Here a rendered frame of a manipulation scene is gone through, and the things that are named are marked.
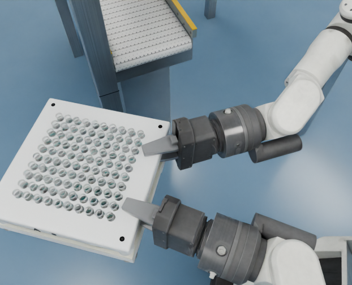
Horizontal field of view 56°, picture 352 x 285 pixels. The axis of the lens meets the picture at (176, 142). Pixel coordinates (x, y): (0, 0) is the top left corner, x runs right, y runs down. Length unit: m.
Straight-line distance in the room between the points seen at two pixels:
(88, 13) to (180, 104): 1.25
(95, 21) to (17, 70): 1.59
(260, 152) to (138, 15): 0.72
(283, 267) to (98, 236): 0.27
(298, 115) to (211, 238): 0.27
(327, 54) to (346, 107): 1.51
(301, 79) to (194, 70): 1.57
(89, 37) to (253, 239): 0.60
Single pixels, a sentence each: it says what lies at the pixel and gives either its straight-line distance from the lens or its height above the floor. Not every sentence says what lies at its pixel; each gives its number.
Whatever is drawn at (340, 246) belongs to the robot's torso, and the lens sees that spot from 0.85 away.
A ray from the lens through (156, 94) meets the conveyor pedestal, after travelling 1.40.
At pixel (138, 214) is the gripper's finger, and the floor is 1.05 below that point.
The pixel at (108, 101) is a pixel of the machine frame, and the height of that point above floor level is 0.77.
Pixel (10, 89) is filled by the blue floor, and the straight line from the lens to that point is 2.30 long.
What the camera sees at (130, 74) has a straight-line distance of 1.12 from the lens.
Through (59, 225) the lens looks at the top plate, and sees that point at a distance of 0.56.
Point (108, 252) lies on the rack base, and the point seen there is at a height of 1.00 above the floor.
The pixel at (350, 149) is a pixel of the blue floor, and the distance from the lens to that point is 2.04.
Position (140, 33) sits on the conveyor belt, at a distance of 1.13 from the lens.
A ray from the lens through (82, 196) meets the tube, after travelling 0.57.
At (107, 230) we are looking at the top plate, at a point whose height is 1.04.
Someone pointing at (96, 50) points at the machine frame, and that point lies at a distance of 0.89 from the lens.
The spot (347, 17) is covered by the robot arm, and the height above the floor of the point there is 1.15.
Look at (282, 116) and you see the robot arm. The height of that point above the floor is 1.08.
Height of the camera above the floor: 1.54
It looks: 57 degrees down
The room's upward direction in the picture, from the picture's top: straight up
